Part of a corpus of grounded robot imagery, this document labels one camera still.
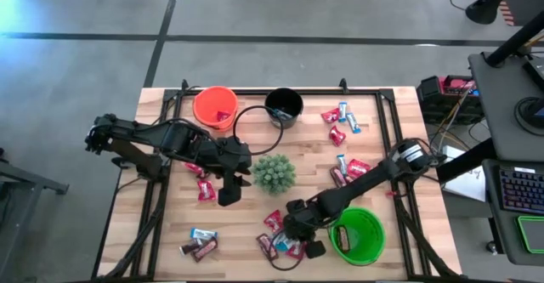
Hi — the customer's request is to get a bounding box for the dark grey desk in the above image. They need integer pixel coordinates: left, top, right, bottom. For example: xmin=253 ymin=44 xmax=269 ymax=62
xmin=482 ymin=158 xmax=544 ymax=268

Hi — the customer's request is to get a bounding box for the small brown candy bar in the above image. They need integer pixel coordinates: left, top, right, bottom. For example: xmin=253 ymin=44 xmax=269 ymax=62
xmin=178 ymin=240 xmax=201 ymax=257

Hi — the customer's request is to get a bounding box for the black red equipment case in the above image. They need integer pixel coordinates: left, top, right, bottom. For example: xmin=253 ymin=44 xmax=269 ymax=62
xmin=416 ymin=74 xmax=485 ymax=126

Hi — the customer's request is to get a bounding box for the orange black striped mat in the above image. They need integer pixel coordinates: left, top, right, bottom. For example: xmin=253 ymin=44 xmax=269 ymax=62
xmin=486 ymin=0 xmax=518 ymax=27

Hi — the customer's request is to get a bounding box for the orange pumpkin face bucket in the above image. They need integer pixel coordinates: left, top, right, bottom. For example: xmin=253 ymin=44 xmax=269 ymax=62
xmin=192 ymin=85 xmax=240 ymax=132

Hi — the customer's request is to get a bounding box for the black stand pole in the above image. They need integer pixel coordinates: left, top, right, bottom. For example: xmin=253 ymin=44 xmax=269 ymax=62
xmin=484 ymin=10 xmax=544 ymax=68
xmin=435 ymin=138 xmax=498 ymax=184

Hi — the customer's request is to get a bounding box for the round black device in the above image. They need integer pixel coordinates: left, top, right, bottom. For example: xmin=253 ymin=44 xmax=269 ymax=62
xmin=513 ymin=95 xmax=544 ymax=129

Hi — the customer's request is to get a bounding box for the brown Snickers candy bar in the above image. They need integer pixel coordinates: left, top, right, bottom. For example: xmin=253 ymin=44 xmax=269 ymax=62
xmin=329 ymin=166 xmax=349 ymax=190
xmin=255 ymin=233 xmax=280 ymax=262
xmin=336 ymin=225 xmax=351 ymax=253
xmin=190 ymin=237 xmax=219 ymax=263

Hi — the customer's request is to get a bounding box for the potted green succulent plant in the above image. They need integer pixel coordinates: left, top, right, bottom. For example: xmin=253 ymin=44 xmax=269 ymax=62
xmin=250 ymin=153 xmax=298 ymax=195

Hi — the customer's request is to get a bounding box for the black plastic bucket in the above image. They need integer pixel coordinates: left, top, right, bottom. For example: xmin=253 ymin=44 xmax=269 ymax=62
xmin=232 ymin=87 xmax=305 ymax=156

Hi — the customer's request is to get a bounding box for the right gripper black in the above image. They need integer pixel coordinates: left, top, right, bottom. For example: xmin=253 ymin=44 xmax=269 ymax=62
xmin=282 ymin=197 xmax=328 ymax=260

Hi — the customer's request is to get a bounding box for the backlit black keyboard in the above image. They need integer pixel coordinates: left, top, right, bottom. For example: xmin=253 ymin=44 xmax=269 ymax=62
xmin=499 ymin=167 xmax=544 ymax=215

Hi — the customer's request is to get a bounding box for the grey metal table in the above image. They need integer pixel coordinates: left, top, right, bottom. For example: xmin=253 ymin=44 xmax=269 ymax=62
xmin=0 ymin=146 xmax=70 ymax=283

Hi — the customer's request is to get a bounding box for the black stand leg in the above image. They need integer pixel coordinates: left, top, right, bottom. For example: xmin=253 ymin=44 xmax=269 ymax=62
xmin=465 ymin=0 xmax=522 ymax=25

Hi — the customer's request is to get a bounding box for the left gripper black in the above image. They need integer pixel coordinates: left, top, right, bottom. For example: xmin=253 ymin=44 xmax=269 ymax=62
xmin=212 ymin=139 xmax=253 ymax=208

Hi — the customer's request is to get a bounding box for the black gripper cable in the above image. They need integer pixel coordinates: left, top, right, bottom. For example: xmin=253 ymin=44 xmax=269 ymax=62
xmin=267 ymin=228 xmax=308 ymax=272

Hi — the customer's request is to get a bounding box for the white paper sheet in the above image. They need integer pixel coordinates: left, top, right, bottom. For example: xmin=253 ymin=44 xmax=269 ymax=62
xmin=441 ymin=144 xmax=488 ymax=203

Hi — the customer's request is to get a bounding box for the green plastic bucket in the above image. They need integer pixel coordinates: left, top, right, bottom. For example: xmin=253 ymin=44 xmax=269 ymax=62
xmin=327 ymin=206 xmax=387 ymax=267

